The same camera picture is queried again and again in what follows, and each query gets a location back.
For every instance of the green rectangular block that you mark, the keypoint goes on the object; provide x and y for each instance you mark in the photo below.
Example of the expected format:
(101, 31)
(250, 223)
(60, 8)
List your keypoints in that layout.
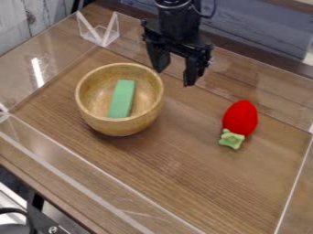
(121, 100)

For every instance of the red plush strawberry toy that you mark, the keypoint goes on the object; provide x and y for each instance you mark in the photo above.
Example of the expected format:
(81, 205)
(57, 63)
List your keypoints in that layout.
(239, 121)

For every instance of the clear acrylic table guard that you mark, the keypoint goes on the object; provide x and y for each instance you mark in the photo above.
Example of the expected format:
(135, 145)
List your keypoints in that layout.
(165, 181)

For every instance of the clear acrylic corner bracket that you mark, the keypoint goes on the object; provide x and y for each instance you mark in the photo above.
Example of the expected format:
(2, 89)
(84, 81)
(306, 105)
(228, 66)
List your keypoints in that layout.
(101, 36)

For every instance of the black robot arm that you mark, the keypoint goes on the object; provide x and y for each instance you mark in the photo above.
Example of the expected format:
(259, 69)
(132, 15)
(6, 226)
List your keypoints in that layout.
(173, 34)

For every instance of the wooden bowl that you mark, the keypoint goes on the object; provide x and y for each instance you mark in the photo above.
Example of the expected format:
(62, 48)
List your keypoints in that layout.
(93, 93)

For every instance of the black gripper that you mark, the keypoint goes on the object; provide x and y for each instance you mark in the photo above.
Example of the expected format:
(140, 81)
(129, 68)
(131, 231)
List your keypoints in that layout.
(172, 33)

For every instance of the black metal table bracket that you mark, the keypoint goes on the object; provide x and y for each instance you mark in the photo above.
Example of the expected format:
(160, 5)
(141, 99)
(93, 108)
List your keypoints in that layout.
(49, 219)

